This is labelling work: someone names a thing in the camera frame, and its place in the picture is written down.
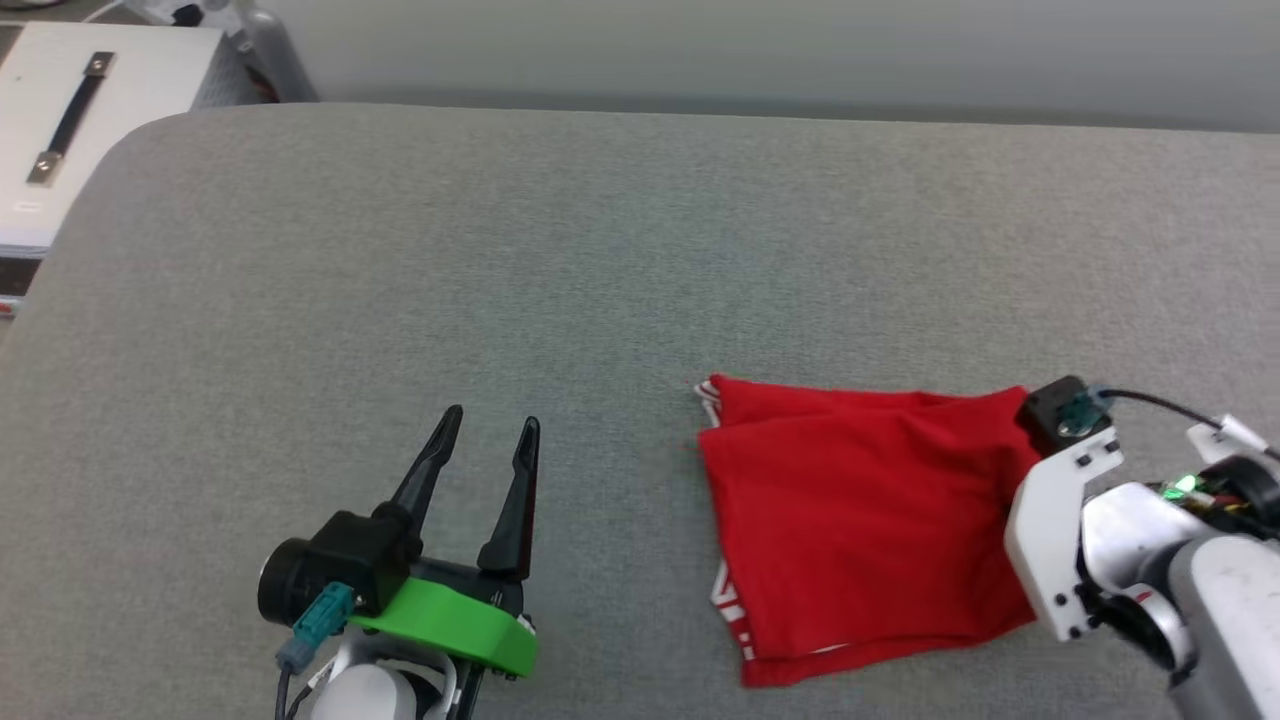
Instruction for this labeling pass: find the grey metal partition post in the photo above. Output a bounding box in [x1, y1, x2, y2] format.
[234, 0, 322, 105]

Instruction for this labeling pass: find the black right camera cable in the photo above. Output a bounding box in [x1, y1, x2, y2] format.
[1084, 387, 1280, 463]

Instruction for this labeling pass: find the red white basketball jersey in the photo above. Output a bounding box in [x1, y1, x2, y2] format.
[694, 374, 1047, 690]

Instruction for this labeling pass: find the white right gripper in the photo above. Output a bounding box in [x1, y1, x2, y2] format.
[1004, 429, 1280, 642]

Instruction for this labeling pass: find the black left camera cable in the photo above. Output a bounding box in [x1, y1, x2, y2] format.
[274, 583, 358, 720]

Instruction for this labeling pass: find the black case handle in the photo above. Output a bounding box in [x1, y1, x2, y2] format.
[26, 51, 117, 187]

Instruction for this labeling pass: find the black camera cable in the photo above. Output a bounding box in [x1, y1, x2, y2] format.
[1084, 387, 1280, 463]
[274, 583, 358, 720]

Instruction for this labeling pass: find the white power strip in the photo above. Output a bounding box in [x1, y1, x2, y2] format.
[124, 0, 247, 28]

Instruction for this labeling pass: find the white equipment case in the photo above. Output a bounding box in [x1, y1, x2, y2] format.
[0, 21, 227, 263]

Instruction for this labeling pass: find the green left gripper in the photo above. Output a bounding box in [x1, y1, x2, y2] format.
[257, 404, 543, 682]

